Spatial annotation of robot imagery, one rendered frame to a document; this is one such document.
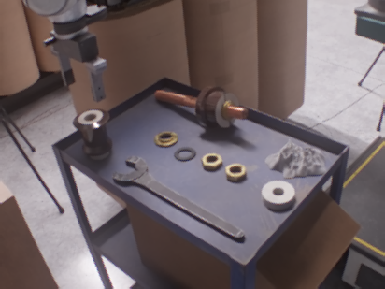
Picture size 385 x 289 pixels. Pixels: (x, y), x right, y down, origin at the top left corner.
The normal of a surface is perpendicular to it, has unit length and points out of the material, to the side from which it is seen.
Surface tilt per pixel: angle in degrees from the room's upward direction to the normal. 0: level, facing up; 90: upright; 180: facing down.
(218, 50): 90
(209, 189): 0
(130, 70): 90
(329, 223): 26
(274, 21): 90
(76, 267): 0
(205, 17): 90
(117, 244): 0
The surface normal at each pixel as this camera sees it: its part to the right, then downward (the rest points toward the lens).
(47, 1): 0.10, 0.64
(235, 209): -0.07, -0.81
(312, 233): 0.26, -0.58
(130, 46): 0.44, 0.50
